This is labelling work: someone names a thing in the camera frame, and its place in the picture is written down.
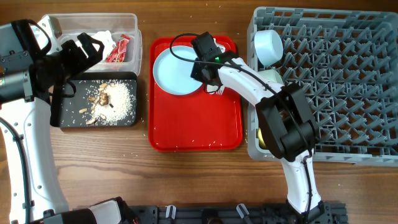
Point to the red serving tray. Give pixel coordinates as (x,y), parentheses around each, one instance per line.
(194,122)

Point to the light blue rice bowl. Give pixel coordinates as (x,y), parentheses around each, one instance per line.
(268,47)

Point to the yellow plastic cup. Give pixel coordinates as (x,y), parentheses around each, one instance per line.
(262,144)

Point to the mint green bowl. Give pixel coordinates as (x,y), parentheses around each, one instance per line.
(272,75)

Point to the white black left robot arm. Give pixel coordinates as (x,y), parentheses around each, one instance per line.
(32,79)

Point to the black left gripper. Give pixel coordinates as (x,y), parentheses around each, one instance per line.
(81,63)

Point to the black food waste tray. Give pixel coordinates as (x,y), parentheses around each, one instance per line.
(70,117)

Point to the white crumpled tissue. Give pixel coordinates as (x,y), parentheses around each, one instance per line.
(106,38)

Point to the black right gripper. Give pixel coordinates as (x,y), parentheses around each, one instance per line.
(199,73)

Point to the clear plastic waste bin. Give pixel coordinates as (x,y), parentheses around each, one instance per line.
(117,23)

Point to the grey dishwasher rack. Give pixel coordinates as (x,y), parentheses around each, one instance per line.
(346,63)

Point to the rice and food scraps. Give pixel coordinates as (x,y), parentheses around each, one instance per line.
(108,102)

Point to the light blue plate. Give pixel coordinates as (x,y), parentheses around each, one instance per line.
(173,74)

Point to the white plastic fork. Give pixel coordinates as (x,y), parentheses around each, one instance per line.
(220,90)

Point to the red snack wrapper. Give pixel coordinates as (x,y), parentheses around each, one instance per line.
(119,51)

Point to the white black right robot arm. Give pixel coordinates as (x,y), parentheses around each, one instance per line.
(287,124)

